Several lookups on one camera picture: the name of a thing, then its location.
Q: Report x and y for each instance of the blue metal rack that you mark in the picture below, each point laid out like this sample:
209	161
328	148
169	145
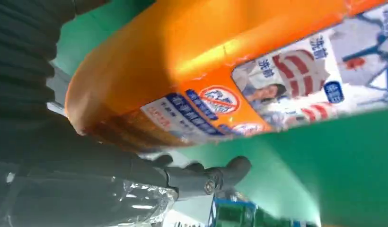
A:
234	213

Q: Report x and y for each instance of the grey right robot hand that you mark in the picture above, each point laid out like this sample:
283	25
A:
71	181

